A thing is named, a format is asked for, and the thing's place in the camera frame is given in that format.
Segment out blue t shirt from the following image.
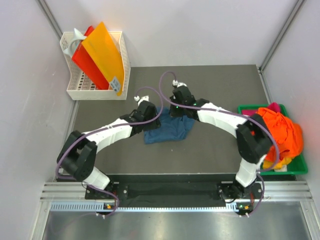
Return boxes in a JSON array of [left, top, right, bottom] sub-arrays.
[[144, 107, 195, 145]]

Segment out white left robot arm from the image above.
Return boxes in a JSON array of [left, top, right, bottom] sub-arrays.
[[57, 96, 161, 199]]

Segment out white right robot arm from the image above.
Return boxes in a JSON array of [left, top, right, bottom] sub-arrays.
[[170, 80, 273, 198]]

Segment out white perforated plastic basket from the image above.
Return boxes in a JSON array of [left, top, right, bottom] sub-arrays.
[[64, 31, 131, 101]]

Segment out orange plastic board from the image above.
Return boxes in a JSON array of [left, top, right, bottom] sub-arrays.
[[82, 22, 125, 96]]

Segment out red plastic board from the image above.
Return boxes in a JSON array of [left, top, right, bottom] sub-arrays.
[[71, 40, 109, 90]]

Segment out pink t shirt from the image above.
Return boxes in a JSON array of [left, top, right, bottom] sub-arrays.
[[238, 102, 281, 116]]

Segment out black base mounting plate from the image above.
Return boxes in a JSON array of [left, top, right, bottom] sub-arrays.
[[84, 173, 263, 208]]

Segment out yellow t shirt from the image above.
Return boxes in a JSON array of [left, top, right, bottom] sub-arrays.
[[262, 157, 293, 172]]

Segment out orange t shirt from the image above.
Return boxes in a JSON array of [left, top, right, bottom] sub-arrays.
[[257, 107, 304, 161]]

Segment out green plastic bin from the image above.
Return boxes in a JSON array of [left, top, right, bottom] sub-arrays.
[[237, 103, 309, 176]]

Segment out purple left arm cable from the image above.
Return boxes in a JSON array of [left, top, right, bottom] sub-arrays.
[[54, 86, 165, 218]]

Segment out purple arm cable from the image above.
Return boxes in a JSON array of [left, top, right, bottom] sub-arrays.
[[54, 86, 165, 218], [159, 71, 280, 218]]

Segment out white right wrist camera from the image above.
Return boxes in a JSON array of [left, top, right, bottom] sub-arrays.
[[172, 79, 187, 89]]

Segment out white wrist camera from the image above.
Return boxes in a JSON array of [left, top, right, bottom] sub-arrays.
[[172, 79, 187, 89], [134, 95, 150, 106]]

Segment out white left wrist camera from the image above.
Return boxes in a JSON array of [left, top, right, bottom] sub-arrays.
[[134, 95, 150, 106]]

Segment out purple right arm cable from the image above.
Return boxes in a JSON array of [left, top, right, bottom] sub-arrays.
[[159, 71, 280, 218]]

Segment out light blue plastic ring tool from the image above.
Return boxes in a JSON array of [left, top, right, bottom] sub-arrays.
[[63, 28, 87, 57]]

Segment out grey slotted cable duct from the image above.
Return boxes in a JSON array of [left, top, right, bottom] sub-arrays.
[[50, 201, 239, 213]]

